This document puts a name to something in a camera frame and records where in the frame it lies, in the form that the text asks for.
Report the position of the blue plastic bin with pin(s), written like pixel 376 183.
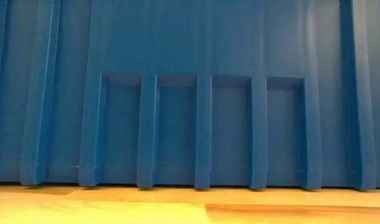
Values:
pixel 189 46

